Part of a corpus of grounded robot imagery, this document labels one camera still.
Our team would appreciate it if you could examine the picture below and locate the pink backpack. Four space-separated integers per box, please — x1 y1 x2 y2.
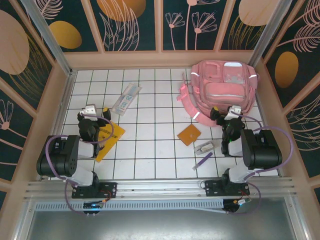
176 59 260 128

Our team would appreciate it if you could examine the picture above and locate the yellow book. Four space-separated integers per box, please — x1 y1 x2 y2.
94 121 126 163

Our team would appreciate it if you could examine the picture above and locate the transparent pencil case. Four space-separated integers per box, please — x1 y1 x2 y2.
111 82 143 116

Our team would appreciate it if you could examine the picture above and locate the orange leather wallet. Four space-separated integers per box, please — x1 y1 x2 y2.
176 124 203 147

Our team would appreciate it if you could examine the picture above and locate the clear plastic supplies case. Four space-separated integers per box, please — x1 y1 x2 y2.
193 139 216 156

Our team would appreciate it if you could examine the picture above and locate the purple pen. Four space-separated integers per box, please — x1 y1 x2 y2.
191 152 214 171

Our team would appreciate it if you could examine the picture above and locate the black controller board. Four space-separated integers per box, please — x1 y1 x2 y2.
222 198 251 215
82 201 105 216

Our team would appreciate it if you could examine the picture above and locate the grey metal sheet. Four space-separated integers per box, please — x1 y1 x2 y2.
24 197 301 240

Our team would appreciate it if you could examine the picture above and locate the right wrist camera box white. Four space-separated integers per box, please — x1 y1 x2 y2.
224 105 242 120

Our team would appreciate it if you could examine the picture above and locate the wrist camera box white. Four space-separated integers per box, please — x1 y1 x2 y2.
81 104 98 118
224 105 242 120

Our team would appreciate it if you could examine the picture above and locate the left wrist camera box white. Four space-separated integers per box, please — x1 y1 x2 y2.
81 104 98 118

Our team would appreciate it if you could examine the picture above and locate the aluminium side rail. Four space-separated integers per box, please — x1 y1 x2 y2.
37 71 77 181

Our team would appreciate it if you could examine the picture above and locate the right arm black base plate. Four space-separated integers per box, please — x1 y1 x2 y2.
204 179 251 198

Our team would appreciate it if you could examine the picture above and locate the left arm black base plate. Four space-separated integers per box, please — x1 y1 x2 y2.
71 181 118 200

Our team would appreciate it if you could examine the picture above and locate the thin red black wire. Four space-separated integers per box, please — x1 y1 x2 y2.
237 188 251 201
99 189 112 204

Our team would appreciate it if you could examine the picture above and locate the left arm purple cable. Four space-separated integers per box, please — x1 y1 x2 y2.
46 113 116 217

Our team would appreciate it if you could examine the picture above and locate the dark floral wall panel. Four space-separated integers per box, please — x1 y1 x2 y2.
41 0 99 53
162 0 227 51
0 0 55 111
89 0 157 52
264 0 320 108
219 0 278 51
284 94 320 178
0 77 35 182

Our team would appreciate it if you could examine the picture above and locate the beige wooden enclosure frame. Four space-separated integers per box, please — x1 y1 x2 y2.
0 0 320 201

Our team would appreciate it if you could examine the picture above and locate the aluminium corner post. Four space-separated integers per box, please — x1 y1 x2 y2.
21 0 76 76
247 0 286 72

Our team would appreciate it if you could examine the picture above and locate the aluminium mounting rail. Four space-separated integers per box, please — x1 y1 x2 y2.
23 176 301 201

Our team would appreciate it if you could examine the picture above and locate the white slotted cable duct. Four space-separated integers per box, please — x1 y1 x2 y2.
34 199 226 214

